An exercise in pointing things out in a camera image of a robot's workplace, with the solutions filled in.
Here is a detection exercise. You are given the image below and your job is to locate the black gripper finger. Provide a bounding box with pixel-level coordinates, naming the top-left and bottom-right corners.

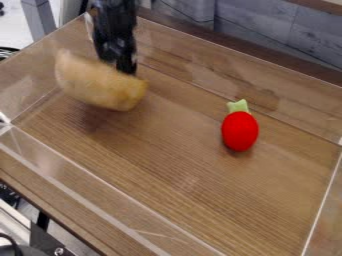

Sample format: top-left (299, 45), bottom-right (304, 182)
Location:
top-left (116, 36), bottom-right (137, 75)
top-left (93, 33), bottom-right (116, 63)

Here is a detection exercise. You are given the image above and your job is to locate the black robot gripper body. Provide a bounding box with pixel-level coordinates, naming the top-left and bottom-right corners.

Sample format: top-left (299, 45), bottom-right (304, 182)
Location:
top-left (92, 0), bottom-right (137, 40)

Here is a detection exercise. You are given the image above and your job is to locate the brown wooden bowl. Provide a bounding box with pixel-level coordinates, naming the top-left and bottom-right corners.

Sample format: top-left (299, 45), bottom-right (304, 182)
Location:
top-left (54, 49), bottom-right (148, 111)

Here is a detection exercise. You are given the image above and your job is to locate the red plush radish toy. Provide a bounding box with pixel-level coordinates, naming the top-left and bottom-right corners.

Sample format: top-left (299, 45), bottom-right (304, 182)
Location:
top-left (220, 99), bottom-right (259, 152)

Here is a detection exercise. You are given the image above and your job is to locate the grey metal post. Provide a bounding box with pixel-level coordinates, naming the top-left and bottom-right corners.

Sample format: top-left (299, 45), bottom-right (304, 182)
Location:
top-left (20, 0), bottom-right (56, 41)

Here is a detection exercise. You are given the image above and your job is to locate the clear acrylic tray enclosure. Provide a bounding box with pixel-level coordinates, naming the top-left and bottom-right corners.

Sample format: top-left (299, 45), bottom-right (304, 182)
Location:
top-left (0, 14), bottom-right (342, 256)

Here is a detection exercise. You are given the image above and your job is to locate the black bracket with screw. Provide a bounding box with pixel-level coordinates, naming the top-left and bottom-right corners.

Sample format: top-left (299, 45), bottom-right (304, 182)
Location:
top-left (29, 223), bottom-right (76, 256)

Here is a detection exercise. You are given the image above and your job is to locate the black cable bottom left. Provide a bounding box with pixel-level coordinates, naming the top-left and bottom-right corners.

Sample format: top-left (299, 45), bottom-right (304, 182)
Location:
top-left (0, 233), bottom-right (21, 256)

